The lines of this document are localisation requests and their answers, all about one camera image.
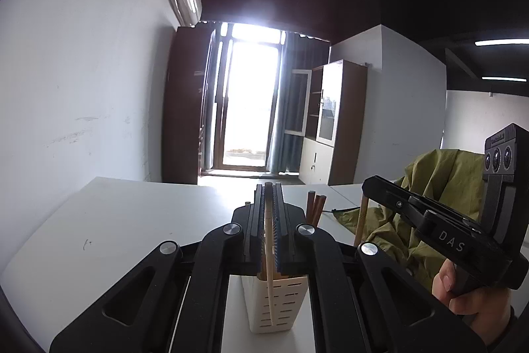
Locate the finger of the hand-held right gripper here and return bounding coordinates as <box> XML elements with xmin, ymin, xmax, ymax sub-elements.
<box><xmin>361</xmin><ymin>177</ymin><xmax>439</xmax><ymax>243</ymax></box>
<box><xmin>372</xmin><ymin>175</ymin><xmax>483</xmax><ymax>232</ymax></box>

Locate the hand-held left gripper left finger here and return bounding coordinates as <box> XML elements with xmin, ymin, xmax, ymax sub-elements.
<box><xmin>50</xmin><ymin>183</ymin><xmax>267</xmax><ymax>353</ymax></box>

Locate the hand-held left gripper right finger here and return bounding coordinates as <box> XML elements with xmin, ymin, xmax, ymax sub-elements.
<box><xmin>274</xmin><ymin>183</ymin><xmax>488</xmax><ymax>353</ymax></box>

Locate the brown wooden chopstick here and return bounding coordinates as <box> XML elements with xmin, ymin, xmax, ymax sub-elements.
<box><xmin>353</xmin><ymin>193</ymin><xmax>370</xmax><ymax>248</ymax></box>
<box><xmin>312</xmin><ymin>194</ymin><xmax>328</xmax><ymax>228</ymax></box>
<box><xmin>305</xmin><ymin>190</ymin><xmax>317</xmax><ymax>222</ymax></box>

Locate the light wooden chopstick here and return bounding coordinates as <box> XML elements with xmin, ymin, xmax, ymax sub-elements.
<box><xmin>264</xmin><ymin>181</ymin><xmax>277</xmax><ymax>327</ymax></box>

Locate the cream slotted utensil holder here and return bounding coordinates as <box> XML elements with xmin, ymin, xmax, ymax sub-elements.
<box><xmin>240</xmin><ymin>271</ymin><xmax>309</xmax><ymax>334</ymax></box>

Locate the person's right forearm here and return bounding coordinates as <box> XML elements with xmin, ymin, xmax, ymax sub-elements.
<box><xmin>475</xmin><ymin>305</ymin><xmax>529</xmax><ymax>353</ymax></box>

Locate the person's right hand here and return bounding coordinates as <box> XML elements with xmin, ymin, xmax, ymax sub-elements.
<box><xmin>431</xmin><ymin>257</ymin><xmax>516</xmax><ymax>332</ymax></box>

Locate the olive green jacket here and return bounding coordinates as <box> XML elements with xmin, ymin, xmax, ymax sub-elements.
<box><xmin>332</xmin><ymin>148</ymin><xmax>497</xmax><ymax>292</ymax></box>

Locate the wooden glass-door cabinet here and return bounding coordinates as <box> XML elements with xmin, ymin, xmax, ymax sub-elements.
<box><xmin>298</xmin><ymin>59</ymin><xmax>369</xmax><ymax>187</ymax></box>

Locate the grey curtain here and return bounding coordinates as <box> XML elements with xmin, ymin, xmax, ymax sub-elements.
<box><xmin>265</xmin><ymin>31</ymin><xmax>332</xmax><ymax>177</ymax></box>

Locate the glass balcony door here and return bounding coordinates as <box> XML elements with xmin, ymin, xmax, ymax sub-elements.
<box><xmin>214</xmin><ymin>23</ymin><xmax>287</xmax><ymax>174</ymax></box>

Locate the long ceiling light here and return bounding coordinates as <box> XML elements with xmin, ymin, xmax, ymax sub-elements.
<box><xmin>481</xmin><ymin>75</ymin><xmax>528</xmax><ymax>83</ymax></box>
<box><xmin>474</xmin><ymin>39</ymin><xmax>529</xmax><ymax>47</ymax></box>

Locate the dark wooden wardrobe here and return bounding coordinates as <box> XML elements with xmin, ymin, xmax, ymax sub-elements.
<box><xmin>160</xmin><ymin>25</ymin><xmax>216</xmax><ymax>187</ymax></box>

